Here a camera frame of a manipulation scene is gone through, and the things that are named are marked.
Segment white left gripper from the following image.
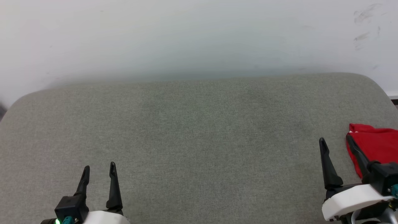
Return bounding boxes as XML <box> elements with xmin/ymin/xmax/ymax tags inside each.
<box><xmin>75</xmin><ymin>161</ymin><xmax>131</xmax><ymax>224</ymax></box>

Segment red basketball jersey white sleeves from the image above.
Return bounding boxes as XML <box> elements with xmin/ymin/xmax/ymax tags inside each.
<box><xmin>346</xmin><ymin>124</ymin><xmax>398</xmax><ymax>179</ymax></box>

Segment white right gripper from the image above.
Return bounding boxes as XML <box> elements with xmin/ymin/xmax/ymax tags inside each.
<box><xmin>319</xmin><ymin>133</ymin><xmax>394</xmax><ymax>222</ymax></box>

